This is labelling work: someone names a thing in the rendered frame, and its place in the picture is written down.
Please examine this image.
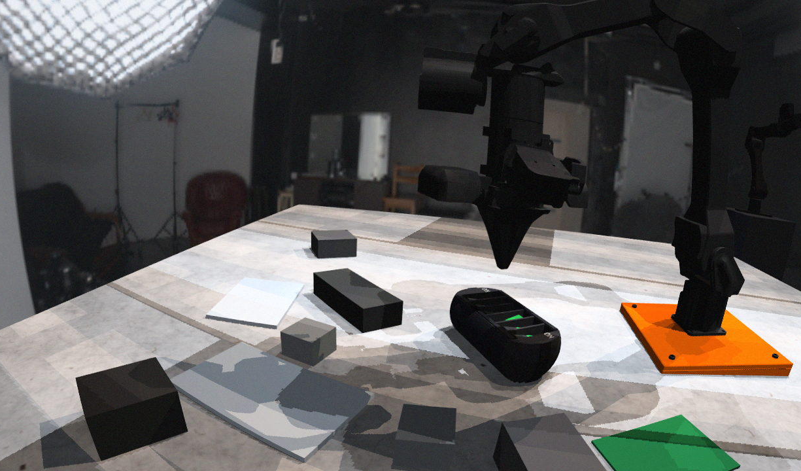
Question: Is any white flat panel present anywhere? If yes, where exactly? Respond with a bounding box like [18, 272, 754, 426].
[206, 277, 304, 329]

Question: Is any green flat square panel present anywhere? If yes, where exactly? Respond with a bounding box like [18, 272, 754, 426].
[591, 415, 740, 471]

